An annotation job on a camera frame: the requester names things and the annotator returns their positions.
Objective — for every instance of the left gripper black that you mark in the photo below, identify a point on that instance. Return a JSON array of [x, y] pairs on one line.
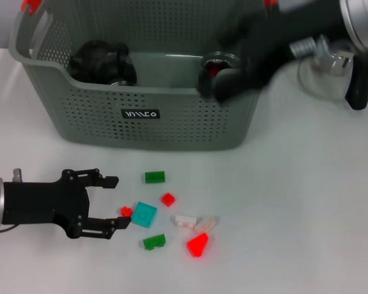
[[46, 202]]

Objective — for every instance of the small orange-red notched brick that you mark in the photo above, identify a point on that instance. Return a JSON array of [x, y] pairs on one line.
[[126, 211]]

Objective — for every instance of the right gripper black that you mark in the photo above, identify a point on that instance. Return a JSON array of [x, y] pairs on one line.
[[288, 27]]

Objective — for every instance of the right gripper silver plug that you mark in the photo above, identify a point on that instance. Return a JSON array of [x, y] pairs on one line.
[[309, 49]]

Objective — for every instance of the bright red toy brick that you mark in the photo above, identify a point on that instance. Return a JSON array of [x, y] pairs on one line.
[[197, 245]]

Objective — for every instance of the black clay teapot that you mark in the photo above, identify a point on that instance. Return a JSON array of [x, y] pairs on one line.
[[89, 59]]

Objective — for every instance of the glass coffee pot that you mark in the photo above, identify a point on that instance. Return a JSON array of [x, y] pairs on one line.
[[360, 82]]

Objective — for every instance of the grey-green perforated storage bin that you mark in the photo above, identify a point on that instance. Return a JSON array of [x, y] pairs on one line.
[[141, 128]]

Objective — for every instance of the green toy brick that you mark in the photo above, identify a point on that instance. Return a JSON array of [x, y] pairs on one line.
[[153, 242], [154, 177]]

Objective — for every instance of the dark red brick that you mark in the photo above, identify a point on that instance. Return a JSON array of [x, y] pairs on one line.
[[214, 70]]

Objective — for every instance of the teal square toy plate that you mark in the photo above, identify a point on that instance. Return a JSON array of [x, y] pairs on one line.
[[144, 214]]

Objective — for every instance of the small red square brick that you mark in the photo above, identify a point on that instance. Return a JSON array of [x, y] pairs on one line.
[[168, 199]]

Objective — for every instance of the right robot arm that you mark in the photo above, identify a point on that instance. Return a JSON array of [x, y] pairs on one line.
[[363, 21]]

